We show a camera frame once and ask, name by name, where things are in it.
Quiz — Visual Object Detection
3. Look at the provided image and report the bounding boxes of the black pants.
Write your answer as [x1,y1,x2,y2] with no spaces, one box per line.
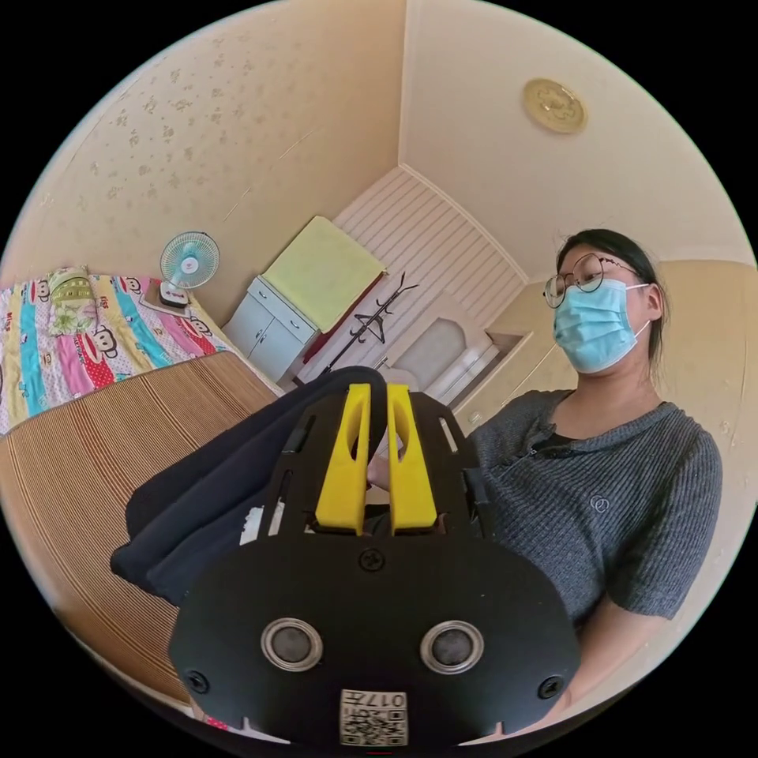
[110,366,387,607]

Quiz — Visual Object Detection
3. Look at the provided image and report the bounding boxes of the round gold ceiling lamp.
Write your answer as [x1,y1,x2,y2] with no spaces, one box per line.
[522,77,588,136]

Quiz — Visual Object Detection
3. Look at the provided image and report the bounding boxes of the black coat rack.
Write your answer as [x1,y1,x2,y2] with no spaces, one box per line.
[319,272,422,383]

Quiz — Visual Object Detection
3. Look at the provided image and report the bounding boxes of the small light blue fan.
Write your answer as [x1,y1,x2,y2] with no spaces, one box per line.
[158,231,221,310]

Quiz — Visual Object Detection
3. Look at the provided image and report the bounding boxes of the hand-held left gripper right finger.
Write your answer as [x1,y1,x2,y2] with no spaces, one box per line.
[386,383,440,535]

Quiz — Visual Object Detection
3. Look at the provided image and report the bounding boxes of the person's body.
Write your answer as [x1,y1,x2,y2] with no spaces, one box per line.
[466,227,725,730]

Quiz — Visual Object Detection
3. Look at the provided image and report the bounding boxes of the white door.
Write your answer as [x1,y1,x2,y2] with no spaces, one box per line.
[378,290,531,415]

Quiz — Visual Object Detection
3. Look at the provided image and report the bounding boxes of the white cupboard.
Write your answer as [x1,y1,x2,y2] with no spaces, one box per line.
[222,215,389,384]

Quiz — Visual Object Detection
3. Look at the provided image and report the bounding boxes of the bed with mat and printed sheet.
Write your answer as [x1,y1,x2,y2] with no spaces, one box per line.
[0,265,287,711]

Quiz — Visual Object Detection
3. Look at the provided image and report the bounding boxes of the green floral pillow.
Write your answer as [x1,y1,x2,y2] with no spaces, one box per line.
[46,265,97,339]

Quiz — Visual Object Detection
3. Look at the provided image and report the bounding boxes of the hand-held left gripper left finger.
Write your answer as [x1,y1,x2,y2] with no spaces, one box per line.
[314,383,373,530]

